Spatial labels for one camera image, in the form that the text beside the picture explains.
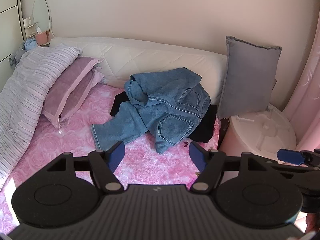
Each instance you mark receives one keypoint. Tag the striped lilac duvet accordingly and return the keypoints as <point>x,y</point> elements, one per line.
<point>25,92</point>

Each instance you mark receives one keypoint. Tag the white quilted headboard cushion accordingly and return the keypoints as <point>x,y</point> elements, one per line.
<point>150,57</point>

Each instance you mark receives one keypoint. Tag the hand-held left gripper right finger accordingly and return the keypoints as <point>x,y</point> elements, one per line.
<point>197,155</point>

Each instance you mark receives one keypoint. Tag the cream wardrobe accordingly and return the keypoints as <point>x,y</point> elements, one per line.
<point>7,17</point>

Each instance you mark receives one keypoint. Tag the pink pillow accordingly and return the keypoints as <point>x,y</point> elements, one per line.
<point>97,77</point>
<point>67,87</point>

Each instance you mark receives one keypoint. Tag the grey square pillow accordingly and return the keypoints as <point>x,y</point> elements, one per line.
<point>250,80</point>

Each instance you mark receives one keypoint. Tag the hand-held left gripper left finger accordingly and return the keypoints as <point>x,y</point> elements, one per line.
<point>117,155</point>

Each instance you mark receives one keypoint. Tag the blue denim jeans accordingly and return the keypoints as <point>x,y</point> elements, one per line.
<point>162,105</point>

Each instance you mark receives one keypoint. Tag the black garment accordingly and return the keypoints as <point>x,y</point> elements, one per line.
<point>205,127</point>

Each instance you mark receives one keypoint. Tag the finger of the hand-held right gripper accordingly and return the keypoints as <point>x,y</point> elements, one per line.
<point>290,156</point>

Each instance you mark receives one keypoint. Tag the pink curtain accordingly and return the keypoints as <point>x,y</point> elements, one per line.
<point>307,92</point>

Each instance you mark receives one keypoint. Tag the oval wall mirror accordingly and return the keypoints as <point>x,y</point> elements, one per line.
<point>41,12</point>

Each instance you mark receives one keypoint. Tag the pink floral blanket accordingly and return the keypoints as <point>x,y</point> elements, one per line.
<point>75,132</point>

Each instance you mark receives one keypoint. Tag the small white wall shelf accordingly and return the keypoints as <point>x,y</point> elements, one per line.
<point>30,25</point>

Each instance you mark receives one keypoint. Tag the white round side table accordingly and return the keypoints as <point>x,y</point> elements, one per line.
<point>250,135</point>

